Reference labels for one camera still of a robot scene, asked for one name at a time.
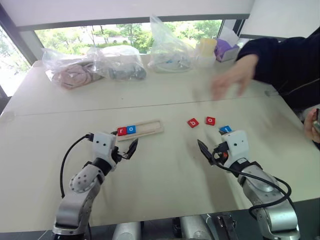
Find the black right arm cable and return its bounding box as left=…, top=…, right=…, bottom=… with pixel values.
left=213, top=159, right=293, bottom=219

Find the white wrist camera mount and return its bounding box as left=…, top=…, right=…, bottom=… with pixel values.
left=220, top=129, right=250, bottom=168
left=91, top=131, right=119, bottom=171

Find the person's left hand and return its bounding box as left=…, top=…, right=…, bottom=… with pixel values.
left=303, top=109, right=320, bottom=144

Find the plastic bag with grey items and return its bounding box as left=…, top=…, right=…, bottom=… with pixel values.
left=86, top=44, right=148, bottom=82

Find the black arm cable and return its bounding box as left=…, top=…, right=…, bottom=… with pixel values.
left=59, top=134, right=95, bottom=200
left=213, top=159, right=293, bottom=219

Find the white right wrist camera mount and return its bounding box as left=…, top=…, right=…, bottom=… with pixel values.
left=220, top=129, right=250, bottom=168

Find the tall clear plastic bag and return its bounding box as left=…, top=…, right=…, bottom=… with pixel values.
left=147, top=15, right=199, bottom=74

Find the purple cardboard box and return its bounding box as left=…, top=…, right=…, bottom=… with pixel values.
left=214, top=37, right=241, bottom=63

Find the silver rounded cylinder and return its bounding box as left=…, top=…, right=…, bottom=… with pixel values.
left=111, top=220, right=143, bottom=240
left=179, top=215, right=211, bottom=240

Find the black strap bracket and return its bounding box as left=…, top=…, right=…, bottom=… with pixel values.
left=215, top=213, right=239, bottom=240

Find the person's dark sleeved body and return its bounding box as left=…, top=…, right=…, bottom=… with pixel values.
left=235, top=24, right=320, bottom=111

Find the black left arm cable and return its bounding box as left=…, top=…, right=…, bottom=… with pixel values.
left=59, top=134, right=95, bottom=200

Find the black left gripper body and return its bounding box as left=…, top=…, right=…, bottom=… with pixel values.
left=113, top=146, right=131, bottom=165

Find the dark window frame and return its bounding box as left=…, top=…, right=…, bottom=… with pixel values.
left=0, top=4, right=251, bottom=66

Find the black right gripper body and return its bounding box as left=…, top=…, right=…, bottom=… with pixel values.
left=212, top=140, right=230, bottom=166

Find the person's right hand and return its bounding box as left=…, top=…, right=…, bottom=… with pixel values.
left=210, top=53, right=260, bottom=101

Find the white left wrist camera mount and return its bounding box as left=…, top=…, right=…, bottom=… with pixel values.
left=91, top=131, right=119, bottom=171

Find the pale yellow plastic cup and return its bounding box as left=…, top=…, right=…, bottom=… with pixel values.
left=198, top=37, right=218, bottom=69

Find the plastic bag with pink items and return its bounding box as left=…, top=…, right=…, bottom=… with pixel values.
left=41, top=47, right=106, bottom=90

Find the wooden letter tray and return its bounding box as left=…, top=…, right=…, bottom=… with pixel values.
left=113, top=120, right=165, bottom=142

